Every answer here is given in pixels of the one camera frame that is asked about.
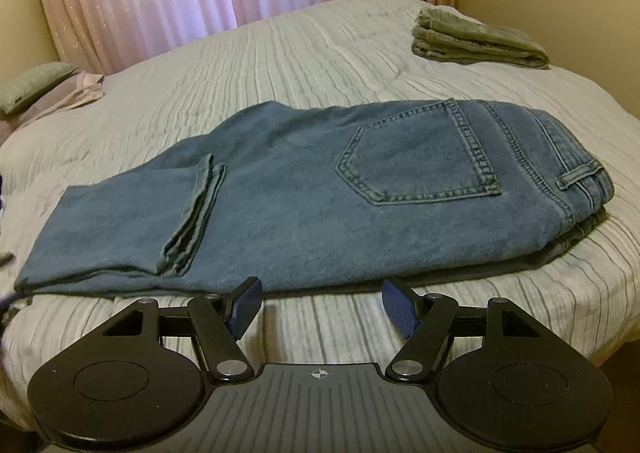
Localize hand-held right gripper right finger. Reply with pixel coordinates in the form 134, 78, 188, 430
381, 278, 544, 381

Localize mauve pillow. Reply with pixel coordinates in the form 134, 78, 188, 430
0, 72, 106, 145

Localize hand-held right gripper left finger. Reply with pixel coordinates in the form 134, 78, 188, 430
100, 276, 265, 381

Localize striped grey bedspread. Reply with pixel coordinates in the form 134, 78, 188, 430
0, 0, 640, 430

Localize blue denim jeans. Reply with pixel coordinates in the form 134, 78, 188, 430
13, 99, 615, 295

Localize grey checked pillow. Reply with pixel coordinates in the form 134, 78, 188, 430
0, 62, 81, 115

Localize grey green pants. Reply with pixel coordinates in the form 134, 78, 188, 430
411, 6, 551, 70

